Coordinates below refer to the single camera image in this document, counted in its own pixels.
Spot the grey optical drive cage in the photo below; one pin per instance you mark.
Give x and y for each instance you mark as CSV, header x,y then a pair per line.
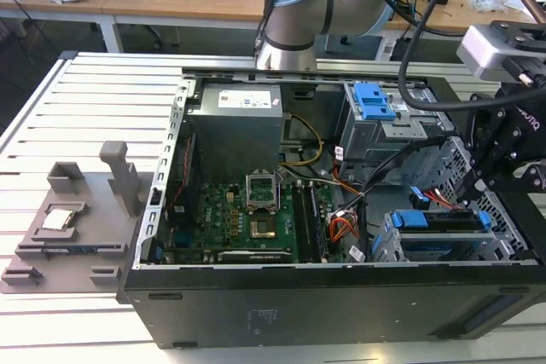
x,y
384,138

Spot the metal locking lever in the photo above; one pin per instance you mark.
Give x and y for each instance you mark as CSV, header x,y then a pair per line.
x,y
280,189

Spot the black RAM slot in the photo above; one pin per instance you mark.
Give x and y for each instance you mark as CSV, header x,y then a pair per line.
x,y
319,227
303,227

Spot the black open PC case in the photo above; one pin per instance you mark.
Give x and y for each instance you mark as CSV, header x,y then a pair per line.
x,y
298,313

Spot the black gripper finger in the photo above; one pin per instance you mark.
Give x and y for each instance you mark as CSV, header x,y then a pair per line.
x,y
520,178
488,142

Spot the silver CPU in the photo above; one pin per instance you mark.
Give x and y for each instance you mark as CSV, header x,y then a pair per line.
x,y
57,219

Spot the grey perforated disk bay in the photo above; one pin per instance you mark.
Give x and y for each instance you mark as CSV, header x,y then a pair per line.
x,y
499,227

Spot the hard disk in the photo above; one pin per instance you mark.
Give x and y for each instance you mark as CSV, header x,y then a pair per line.
x,y
452,221

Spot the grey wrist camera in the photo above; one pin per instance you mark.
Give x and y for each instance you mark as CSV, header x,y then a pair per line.
x,y
482,53

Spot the grey parts rack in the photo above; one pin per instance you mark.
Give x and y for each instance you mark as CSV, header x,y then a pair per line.
x,y
102,219

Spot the grey power supply unit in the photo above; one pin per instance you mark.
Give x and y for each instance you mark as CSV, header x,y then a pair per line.
x,y
234,138

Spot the green motherboard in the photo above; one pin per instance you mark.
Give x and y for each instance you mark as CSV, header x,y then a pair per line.
x,y
217,219

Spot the black graphics card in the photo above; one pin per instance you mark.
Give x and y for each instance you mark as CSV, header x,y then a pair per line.
x,y
256,256

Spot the dark RAM stick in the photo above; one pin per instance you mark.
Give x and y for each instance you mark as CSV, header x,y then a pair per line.
x,y
81,249

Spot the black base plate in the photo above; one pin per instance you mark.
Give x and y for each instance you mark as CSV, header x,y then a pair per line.
x,y
350,48

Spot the CPU socket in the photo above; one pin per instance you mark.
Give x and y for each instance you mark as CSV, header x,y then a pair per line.
x,y
263,228

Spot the blue plastic latch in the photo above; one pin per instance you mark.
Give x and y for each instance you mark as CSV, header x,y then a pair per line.
x,y
373,102

